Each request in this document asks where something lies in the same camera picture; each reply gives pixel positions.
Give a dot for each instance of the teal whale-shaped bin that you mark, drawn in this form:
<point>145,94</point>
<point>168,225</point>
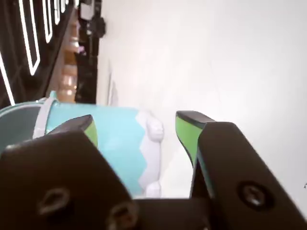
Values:
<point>120,134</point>

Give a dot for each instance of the dark background furniture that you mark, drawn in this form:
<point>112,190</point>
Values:
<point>88,60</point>

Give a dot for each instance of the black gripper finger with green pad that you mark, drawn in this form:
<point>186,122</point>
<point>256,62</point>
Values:
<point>230,167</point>
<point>55,172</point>

